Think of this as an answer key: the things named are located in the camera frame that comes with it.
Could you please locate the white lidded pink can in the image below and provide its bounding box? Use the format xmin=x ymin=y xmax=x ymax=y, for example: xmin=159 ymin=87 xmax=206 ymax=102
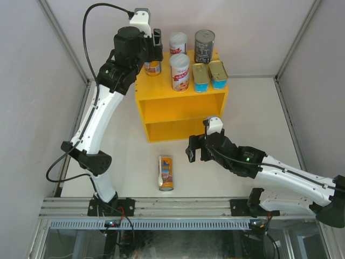
xmin=169 ymin=32 xmax=188 ymax=56

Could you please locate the white lidded yellow can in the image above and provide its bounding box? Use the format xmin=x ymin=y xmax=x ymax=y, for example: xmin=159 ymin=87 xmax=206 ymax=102
xmin=144 ymin=61 xmax=162 ymax=77

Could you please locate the orange can with spoon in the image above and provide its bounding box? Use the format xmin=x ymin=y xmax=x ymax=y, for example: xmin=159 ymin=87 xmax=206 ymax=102
xmin=158 ymin=156 xmax=174 ymax=192

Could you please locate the red white labelled can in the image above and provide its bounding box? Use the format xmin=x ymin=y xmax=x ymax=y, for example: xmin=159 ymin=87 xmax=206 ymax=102
xmin=169 ymin=53 xmax=190 ymax=92

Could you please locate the black cylindrical can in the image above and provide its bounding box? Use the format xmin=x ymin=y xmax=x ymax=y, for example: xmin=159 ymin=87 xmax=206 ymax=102
xmin=194 ymin=29 xmax=215 ymax=64

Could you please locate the gold rectangular tin blue label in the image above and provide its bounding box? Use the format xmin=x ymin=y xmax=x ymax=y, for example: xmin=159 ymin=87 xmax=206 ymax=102
xmin=209 ymin=60 xmax=228 ymax=90

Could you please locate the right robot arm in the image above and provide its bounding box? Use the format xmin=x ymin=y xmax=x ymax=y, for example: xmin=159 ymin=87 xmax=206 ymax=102
xmin=185 ymin=130 xmax=344 ymax=228

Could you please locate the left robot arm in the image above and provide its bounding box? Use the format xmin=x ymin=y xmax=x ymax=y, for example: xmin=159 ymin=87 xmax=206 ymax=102
xmin=61 ymin=26 xmax=163 ymax=216

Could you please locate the yellow wooden shelf cabinet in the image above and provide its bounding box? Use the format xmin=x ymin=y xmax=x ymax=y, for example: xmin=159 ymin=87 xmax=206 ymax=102
xmin=135 ymin=52 xmax=229 ymax=142

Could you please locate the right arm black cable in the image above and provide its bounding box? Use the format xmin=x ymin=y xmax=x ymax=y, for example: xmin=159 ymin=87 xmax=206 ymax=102
xmin=202 ymin=120 xmax=345 ymax=192

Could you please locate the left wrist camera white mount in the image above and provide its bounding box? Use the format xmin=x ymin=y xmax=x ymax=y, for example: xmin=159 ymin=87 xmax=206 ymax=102
xmin=129 ymin=8 xmax=152 ymax=38

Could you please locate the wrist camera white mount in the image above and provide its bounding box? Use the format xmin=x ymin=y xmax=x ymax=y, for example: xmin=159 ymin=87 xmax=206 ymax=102
xmin=129 ymin=8 xmax=152 ymax=38
xmin=203 ymin=116 xmax=223 ymax=135

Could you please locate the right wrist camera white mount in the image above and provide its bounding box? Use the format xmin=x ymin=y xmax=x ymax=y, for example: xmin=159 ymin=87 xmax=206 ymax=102
xmin=203 ymin=116 xmax=223 ymax=135

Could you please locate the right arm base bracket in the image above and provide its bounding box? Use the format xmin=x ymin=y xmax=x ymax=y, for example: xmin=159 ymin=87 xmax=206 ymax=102
xmin=230 ymin=199 xmax=280 ymax=218

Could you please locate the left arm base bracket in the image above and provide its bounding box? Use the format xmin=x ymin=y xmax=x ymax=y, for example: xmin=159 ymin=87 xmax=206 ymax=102
xmin=87 ymin=197 xmax=135 ymax=217

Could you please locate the left camera black cable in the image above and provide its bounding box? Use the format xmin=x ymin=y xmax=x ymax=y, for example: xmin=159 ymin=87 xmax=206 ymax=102
xmin=45 ymin=2 xmax=134 ymax=183

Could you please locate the aluminium mounting rail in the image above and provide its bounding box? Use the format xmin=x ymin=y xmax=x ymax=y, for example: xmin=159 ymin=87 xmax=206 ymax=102
xmin=39 ymin=196 xmax=333 ymax=218

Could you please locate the grey slotted cable duct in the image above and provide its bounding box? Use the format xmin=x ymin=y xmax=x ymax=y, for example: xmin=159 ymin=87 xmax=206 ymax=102
xmin=50 ymin=219 xmax=250 ymax=230

